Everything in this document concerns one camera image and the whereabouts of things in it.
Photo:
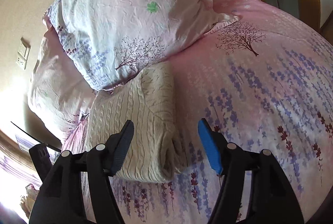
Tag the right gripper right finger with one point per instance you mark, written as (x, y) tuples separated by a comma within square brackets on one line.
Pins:
[(272, 199)]

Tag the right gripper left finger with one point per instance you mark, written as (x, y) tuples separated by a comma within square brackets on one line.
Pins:
[(60, 199)]

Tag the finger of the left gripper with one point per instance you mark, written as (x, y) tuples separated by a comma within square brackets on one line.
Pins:
[(41, 160)]

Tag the beige cable-knit sweater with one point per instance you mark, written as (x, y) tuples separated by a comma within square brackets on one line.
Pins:
[(148, 100)]

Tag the left floral pillow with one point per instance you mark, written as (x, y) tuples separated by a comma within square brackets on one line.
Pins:
[(59, 95)]

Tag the floral pillow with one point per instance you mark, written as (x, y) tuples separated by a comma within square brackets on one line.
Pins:
[(110, 41), (59, 95)]

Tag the pink floral bed sheet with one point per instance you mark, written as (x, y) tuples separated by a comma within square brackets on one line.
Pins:
[(264, 82)]

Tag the right floral pillow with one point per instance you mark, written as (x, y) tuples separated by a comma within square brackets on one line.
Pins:
[(110, 41)]

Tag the wall switch panel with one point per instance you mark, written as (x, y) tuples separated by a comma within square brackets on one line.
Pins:
[(23, 53)]

